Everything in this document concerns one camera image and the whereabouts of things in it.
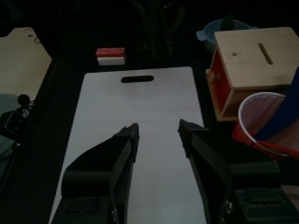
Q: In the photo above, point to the red plastic cup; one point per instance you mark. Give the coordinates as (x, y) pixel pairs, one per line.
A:
(257, 116)

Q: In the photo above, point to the red white nigiri sushi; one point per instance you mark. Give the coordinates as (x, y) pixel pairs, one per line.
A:
(111, 56)

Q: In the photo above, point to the white cutting board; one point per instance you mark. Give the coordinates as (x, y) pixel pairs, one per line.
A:
(151, 116)

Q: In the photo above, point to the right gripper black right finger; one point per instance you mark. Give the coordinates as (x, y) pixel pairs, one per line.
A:
(218, 163)

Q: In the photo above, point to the green toy vegetable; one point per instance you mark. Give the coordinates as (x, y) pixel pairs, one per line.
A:
(227, 22)

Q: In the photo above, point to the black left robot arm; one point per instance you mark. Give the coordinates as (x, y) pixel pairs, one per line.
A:
(159, 23)

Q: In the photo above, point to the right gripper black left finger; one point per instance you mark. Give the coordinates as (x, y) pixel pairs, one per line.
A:
(100, 175)

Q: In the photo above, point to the light blue bowl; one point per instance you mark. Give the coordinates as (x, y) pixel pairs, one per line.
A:
(213, 32)

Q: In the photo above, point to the wooden slotted box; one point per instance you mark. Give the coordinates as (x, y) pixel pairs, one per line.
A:
(253, 67)

